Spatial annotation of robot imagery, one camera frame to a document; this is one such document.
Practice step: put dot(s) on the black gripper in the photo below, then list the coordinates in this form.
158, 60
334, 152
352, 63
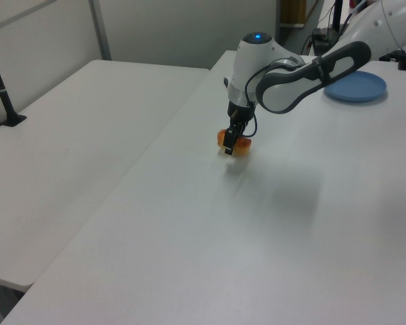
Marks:
240, 113

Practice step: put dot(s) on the orange twisted bread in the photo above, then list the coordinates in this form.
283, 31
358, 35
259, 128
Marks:
244, 145

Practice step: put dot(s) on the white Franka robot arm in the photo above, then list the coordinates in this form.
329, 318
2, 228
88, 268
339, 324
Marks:
253, 64

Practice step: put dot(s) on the black electronics box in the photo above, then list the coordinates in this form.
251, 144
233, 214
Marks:
319, 38

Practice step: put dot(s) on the blue round plate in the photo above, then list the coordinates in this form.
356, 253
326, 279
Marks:
358, 89

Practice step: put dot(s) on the yellow wooden panel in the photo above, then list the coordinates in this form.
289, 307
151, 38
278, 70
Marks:
292, 11

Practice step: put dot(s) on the black camera pole with base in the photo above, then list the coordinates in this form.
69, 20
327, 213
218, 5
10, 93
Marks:
1, 94

